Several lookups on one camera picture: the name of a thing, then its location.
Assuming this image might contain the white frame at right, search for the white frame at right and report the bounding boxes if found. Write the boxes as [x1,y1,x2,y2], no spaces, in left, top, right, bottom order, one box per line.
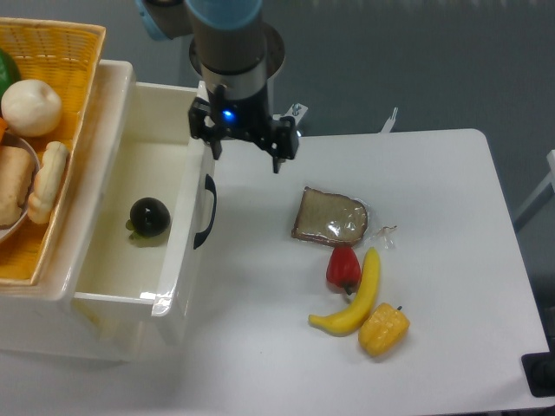
[513,150,554,232]

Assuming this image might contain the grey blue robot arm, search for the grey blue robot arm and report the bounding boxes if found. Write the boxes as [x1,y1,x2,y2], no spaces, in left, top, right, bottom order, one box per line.
[135,1,299,172]

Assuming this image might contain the grey bowl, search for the grey bowl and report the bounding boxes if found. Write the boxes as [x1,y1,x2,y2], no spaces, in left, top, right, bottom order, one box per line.
[1,132,40,242]

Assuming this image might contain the white round bun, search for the white round bun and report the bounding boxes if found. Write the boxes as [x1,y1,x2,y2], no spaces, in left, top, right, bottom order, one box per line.
[1,79,62,137]

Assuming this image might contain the yellow wicker basket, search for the yellow wicker basket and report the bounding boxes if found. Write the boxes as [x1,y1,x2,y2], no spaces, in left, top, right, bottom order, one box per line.
[0,16,107,286]

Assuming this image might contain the white drawer cabinet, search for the white drawer cabinet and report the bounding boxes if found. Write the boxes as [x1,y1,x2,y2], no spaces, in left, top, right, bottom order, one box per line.
[1,61,176,361]

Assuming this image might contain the white drawer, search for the white drawer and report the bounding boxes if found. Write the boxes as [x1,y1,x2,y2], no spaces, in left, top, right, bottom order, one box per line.
[74,82,214,344]

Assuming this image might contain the brown bread loaf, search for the brown bread loaf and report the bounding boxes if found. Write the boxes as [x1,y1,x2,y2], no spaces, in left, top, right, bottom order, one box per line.
[1,146,35,227]

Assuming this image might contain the black top drawer handle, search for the black top drawer handle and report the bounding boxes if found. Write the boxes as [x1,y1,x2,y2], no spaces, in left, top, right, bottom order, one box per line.
[193,173,218,250]

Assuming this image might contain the beige bread roll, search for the beige bread roll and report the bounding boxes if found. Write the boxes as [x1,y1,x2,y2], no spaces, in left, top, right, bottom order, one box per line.
[28,141,69,224]

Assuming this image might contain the green vegetable toy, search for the green vegetable toy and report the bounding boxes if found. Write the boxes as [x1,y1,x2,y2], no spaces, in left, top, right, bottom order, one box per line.
[0,49,21,97]

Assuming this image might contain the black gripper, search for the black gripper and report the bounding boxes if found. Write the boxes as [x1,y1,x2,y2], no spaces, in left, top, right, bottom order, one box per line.
[188,71,299,174]

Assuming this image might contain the black mangosteen toy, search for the black mangosteen toy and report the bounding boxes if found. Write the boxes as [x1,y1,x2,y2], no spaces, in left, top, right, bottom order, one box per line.
[126,197,171,240]

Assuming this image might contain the orange vegetable toy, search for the orange vegetable toy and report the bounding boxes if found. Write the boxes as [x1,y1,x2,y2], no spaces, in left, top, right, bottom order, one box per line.
[0,118,8,141]

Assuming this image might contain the red bell pepper toy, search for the red bell pepper toy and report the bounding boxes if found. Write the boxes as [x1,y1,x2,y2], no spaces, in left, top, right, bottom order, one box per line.
[326,246,362,296]

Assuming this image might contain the bagged bread slice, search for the bagged bread slice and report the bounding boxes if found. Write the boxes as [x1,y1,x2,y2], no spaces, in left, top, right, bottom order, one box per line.
[291,186,397,249]

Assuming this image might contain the yellow banana toy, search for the yellow banana toy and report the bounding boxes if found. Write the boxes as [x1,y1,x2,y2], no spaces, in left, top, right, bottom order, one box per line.
[308,248,381,336]

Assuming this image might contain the yellow bell pepper toy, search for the yellow bell pepper toy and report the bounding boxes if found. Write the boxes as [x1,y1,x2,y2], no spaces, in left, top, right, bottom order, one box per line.
[358,303,410,357]

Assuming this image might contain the black device at edge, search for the black device at edge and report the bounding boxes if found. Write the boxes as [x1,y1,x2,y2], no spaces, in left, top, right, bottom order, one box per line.
[521,352,554,398]

